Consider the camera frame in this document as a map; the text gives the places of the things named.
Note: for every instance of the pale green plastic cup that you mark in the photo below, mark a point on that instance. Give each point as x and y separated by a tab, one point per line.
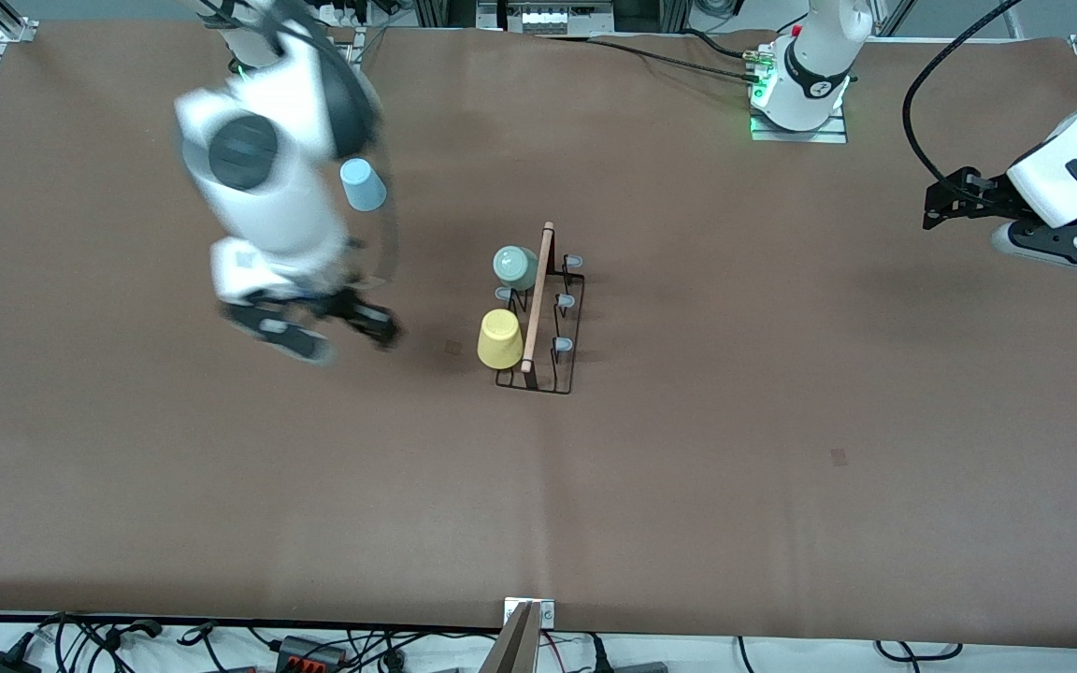
512	264

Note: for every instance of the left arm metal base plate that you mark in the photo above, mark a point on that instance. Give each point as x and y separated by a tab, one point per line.
833	133

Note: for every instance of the yellow plastic cup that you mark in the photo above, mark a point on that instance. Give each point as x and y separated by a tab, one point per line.
499	341

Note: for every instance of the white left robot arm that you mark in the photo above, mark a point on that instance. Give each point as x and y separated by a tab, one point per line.
828	28

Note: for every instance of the grey camera mount bar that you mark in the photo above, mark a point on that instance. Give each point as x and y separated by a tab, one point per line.
512	650

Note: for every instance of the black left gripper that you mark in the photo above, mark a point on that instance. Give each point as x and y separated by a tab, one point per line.
985	194

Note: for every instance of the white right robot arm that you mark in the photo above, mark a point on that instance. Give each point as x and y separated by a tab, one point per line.
267	187

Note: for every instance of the black power adapter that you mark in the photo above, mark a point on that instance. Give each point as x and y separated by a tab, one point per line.
1	665

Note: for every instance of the light blue plastic cup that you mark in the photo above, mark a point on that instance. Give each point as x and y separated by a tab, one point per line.
366	187

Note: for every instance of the white power strip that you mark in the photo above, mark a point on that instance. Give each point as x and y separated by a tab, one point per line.
552	17

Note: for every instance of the brown table cover sheet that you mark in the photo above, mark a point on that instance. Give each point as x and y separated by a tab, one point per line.
688	514

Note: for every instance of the black orange connector block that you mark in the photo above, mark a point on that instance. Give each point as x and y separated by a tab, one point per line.
309	651

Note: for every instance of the small metal mounting bracket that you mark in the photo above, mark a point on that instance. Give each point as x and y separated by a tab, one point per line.
546	612

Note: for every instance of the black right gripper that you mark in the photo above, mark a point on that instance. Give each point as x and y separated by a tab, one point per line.
344	304

